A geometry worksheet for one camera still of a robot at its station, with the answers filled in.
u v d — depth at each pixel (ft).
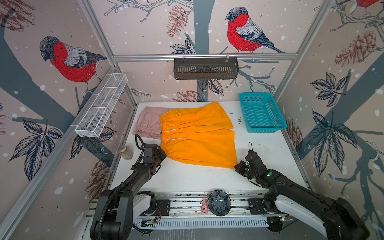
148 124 3.40
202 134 3.24
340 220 1.32
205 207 2.33
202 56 3.04
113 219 1.32
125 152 2.81
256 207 2.40
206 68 3.41
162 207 2.40
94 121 2.33
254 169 2.15
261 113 3.74
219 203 2.44
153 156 2.31
